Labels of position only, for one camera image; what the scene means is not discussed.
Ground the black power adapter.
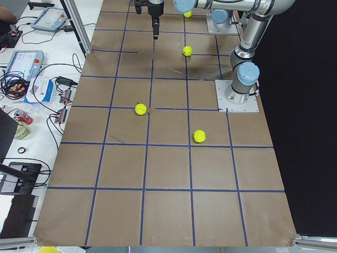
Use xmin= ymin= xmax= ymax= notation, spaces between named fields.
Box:
xmin=56 ymin=76 xmax=78 ymax=87

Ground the brown paper table mat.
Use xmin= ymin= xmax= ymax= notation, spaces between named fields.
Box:
xmin=34 ymin=1 xmax=296 ymax=246

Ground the tennis ball far left side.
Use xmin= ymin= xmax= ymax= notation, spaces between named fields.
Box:
xmin=193 ymin=129 xmax=206 ymax=143

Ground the teach pendant near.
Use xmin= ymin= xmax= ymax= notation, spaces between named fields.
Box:
xmin=5 ymin=50 xmax=44 ymax=81

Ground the blue white box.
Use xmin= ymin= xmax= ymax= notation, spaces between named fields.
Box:
xmin=24 ymin=76 xmax=53 ymax=103

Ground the green tape roll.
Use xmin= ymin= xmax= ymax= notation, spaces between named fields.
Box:
xmin=14 ymin=121 xmax=31 ymax=140

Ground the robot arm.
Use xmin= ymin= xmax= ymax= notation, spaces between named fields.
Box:
xmin=173 ymin=0 xmax=294 ymax=104
xmin=211 ymin=9 xmax=233 ymax=29

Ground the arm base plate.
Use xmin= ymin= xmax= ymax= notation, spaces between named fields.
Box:
xmin=215 ymin=80 xmax=259 ymax=113
xmin=206 ymin=14 xmax=237 ymax=36

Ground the teach pendant far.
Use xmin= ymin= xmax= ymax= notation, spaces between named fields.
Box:
xmin=31 ymin=7 xmax=67 ymax=32

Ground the aluminium frame post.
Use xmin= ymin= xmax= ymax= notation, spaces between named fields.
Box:
xmin=60 ymin=0 xmax=92 ymax=57

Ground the tennis ball right foreground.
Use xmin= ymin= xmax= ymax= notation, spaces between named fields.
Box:
xmin=38 ymin=246 xmax=60 ymax=253

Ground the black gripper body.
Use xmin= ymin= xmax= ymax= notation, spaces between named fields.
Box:
xmin=141 ymin=0 xmax=164 ymax=18

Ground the tennis ball near base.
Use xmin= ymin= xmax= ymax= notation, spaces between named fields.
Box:
xmin=182 ymin=45 xmax=193 ymax=57
xmin=183 ymin=11 xmax=192 ymax=18

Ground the tennis ball front centre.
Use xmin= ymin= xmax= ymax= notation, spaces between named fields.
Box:
xmin=135 ymin=103 xmax=147 ymax=115

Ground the red soda can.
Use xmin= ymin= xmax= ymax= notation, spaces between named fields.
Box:
xmin=14 ymin=110 xmax=34 ymax=125

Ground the teach pendant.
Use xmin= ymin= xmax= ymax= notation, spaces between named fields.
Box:
xmin=31 ymin=7 xmax=67 ymax=32
xmin=5 ymin=50 xmax=44 ymax=81

